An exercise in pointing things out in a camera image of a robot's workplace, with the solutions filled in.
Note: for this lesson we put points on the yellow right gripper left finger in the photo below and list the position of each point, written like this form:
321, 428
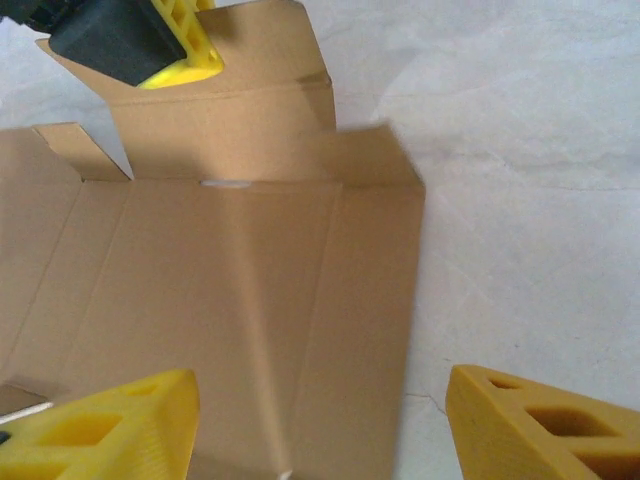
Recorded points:
100, 440

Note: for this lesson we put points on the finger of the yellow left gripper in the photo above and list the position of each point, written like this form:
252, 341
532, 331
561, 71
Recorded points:
200, 60

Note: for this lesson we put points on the brown cardboard box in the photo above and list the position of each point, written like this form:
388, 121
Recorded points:
225, 275

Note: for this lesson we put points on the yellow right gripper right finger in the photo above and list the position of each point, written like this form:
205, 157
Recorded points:
525, 440

